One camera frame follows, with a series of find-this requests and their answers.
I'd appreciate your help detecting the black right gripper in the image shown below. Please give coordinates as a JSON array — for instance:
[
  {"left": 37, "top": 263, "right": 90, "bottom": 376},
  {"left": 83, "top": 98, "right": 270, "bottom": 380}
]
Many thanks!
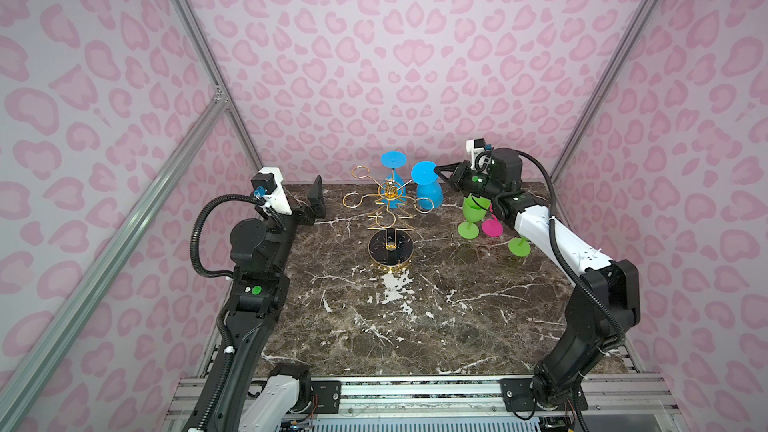
[{"left": 435, "top": 161, "right": 505, "bottom": 202}]

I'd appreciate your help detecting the aluminium frame post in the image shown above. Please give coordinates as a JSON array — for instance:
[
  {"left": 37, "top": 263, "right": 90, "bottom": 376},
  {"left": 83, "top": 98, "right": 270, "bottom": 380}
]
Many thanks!
[
  {"left": 169, "top": 0, "right": 263, "bottom": 172},
  {"left": 551, "top": 0, "right": 663, "bottom": 183}
]

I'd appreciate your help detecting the blue wine glass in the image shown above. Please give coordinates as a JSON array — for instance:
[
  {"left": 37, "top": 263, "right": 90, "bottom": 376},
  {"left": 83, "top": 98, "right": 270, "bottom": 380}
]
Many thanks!
[
  {"left": 411, "top": 161, "right": 444, "bottom": 212},
  {"left": 381, "top": 151, "right": 407, "bottom": 210}
]

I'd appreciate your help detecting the magenta wine glass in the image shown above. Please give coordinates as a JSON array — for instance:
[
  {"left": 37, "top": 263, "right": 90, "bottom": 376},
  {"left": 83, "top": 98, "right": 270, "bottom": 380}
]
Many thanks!
[{"left": 481, "top": 213, "right": 504, "bottom": 237}]

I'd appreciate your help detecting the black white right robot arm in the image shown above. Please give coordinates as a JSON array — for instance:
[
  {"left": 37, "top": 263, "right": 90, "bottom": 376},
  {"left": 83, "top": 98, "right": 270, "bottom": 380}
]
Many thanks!
[{"left": 433, "top": 143, "right": 641, "bottom": 410}]

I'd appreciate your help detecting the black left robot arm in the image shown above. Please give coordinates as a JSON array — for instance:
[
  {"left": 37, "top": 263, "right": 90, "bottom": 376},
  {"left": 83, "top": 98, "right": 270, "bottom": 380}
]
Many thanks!
[{"left": 186, "top": 173, "right": 326, "bottom": 431}]

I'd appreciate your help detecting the aluminium frame left diagonal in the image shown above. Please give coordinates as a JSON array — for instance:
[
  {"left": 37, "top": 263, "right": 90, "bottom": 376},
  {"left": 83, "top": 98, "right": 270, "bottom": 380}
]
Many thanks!
[{"left": 1, "top": 98, "right": 230, "bottom": 431}]

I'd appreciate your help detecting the aluminium frame left post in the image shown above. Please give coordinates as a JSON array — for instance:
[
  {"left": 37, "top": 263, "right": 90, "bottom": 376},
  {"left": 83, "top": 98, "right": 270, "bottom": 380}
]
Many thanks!
[{"left": 169, "top": 0, "right": 263, "bottom": 172}]

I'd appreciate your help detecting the gold wire glass rack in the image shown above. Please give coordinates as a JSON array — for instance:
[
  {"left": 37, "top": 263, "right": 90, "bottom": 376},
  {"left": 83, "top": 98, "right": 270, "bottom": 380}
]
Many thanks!
[{"left": 342, "top": 165, "right": 433, "bottom": 269}]

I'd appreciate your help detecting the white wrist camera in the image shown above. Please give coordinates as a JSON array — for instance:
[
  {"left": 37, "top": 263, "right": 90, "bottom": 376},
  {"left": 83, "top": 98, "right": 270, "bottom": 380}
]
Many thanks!
[
  {"left": 465, "top": 138, "right": 493, "bottom": 172},
  {"left": 251, "top": 166, "right": 292, "bottom": 216}
]

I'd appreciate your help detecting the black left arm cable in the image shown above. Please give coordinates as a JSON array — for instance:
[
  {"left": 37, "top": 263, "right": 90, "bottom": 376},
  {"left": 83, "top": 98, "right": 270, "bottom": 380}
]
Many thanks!
[{"left": 189, "top": 193, "right": 265, "bottom": 280}]

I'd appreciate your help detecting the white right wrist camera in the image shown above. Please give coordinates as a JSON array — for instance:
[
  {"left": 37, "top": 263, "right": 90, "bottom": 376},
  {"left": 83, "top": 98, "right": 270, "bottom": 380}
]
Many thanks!
[{"left": 465, "top": 138, "right": 493, "bottom": 172}]

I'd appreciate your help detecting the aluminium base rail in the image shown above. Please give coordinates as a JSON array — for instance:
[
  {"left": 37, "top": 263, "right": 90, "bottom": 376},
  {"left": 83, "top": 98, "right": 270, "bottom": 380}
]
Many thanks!
[{"left": 161, "top": 374, "right": 691, "bottom": 432}]

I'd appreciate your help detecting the aluminium frame right post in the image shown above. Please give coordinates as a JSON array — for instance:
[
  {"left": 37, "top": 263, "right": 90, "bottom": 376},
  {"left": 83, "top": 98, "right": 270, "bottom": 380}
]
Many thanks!
[{"left": 551, "top": 0, "right": 663, "bottom": 183}]

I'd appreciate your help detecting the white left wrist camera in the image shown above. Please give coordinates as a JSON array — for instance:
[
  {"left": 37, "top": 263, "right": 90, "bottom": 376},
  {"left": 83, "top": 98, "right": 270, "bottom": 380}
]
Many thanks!
[{"left": 251, "top": 166, "right": 292, "bottom": 216}]

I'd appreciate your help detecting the green wine glass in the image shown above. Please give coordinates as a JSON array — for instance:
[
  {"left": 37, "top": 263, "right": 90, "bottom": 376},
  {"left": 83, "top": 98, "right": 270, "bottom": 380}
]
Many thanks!
[
  {"left": 507, "top": 237, "right": 531, "bottom": 258},
  {"left": 457, "top": 194, "right": 491, "bottom": 240}
]

